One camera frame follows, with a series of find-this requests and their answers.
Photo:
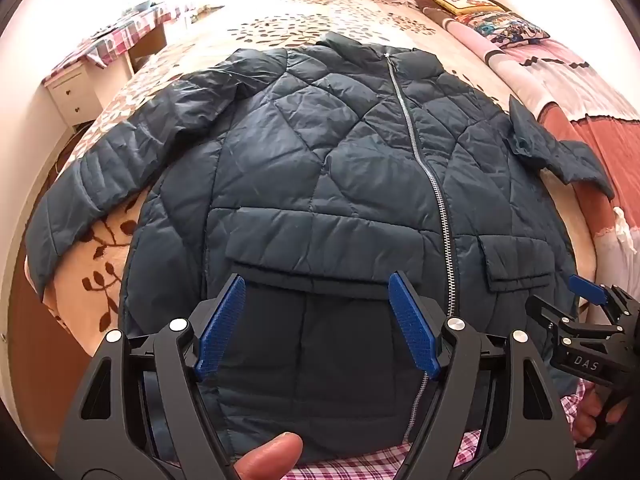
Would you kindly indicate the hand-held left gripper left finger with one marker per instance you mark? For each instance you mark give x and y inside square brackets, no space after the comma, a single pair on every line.
[222,325]

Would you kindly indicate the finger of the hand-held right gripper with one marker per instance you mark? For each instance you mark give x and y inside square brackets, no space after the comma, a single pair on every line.
[587,290]
[547,312]

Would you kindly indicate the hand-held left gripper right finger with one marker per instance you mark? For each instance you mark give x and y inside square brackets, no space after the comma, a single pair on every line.
[412,325]

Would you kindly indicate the dark blue quilted jacket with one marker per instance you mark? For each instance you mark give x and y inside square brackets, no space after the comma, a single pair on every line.
[325,185]

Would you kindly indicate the person's right hand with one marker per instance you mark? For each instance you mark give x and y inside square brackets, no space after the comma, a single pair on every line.
[592,412]

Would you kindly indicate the person's left hand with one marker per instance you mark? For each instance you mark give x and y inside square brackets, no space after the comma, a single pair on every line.
[270,455]

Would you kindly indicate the person's pink plaid clothing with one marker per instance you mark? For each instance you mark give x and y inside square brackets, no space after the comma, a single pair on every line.
[350,465]

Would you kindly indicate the pink and terracotta quilt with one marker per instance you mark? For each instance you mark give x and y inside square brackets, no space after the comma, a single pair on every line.
[600,125]

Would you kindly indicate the cartoon printed pillow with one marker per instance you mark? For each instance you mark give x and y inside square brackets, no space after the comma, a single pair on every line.
[505,27]

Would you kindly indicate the white drawer cabinet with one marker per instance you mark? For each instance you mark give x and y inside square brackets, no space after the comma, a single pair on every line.
[75,92]

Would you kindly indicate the desk with plaid tablecloth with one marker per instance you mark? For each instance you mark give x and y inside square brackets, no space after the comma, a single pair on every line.
[130,30]

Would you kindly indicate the yellow printed pillow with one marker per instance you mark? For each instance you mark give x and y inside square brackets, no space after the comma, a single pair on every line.
[465,1]

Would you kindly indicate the bed with floral cover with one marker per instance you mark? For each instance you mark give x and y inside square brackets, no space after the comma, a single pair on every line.
[280,15]

